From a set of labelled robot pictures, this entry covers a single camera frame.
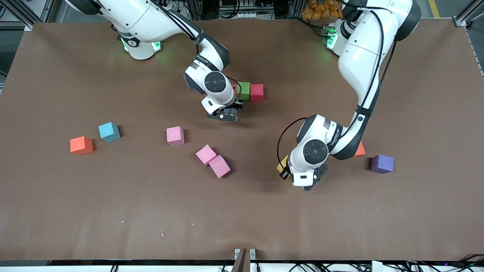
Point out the yellow foam cube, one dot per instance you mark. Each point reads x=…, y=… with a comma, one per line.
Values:
x=281, y=165

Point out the red foam cube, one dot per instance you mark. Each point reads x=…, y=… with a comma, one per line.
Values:
x=234, y=90
x=256, y=92

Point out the green foam cube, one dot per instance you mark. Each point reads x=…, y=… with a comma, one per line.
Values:
x=244, y=91

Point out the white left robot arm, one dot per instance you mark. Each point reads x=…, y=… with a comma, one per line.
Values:
x=363, y=56

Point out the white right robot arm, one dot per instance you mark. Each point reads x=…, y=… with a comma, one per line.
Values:
x=143, y=19

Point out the purple foam cube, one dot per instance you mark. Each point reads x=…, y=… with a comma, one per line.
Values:
x=186, y=81
x=382, y=163

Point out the pink foam cube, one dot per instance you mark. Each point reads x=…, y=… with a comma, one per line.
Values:
x=175, y=136
x=219, y=166
x=206, y=155

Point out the brown table cover sheet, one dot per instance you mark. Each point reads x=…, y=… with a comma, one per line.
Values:
x=242, y=211

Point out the orange foam cube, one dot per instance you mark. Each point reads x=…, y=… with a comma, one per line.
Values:
x=360, y=150
x=81, y=145

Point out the white power strip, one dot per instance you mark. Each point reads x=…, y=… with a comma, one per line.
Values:
x=244, y=15

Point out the light blue foam cube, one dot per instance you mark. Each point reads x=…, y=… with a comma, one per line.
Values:
x=109, y=131

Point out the orange plastic pile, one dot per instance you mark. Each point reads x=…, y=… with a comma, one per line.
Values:
x=312, y=11

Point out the metal mount bracket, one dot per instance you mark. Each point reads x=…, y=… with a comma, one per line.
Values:
x=242, y=262

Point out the aluminium table edge rail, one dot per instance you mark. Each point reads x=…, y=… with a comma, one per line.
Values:
x=477, y=54

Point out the aluminium frame strut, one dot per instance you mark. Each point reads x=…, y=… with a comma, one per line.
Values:
x=17, y=10
x=469, y=11

